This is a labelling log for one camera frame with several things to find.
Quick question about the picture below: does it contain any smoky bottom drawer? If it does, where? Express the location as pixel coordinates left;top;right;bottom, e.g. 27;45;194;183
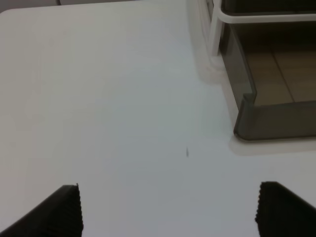
220;22;316;141

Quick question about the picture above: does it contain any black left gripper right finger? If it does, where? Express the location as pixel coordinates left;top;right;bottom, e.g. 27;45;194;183
255;182;316;237

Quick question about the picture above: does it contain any smoky middle drawer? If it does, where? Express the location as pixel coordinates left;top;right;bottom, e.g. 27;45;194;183
221;0;316;15

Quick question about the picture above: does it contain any smoky drawer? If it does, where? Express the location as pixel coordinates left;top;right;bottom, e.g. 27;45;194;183
220;22;316;141
221;0;316;15

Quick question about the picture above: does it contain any white drawer cabinet frame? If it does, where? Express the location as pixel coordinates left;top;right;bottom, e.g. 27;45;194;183
186;0;316;59

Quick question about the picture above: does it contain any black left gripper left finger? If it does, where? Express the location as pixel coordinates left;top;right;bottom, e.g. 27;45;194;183
0;184;83;237

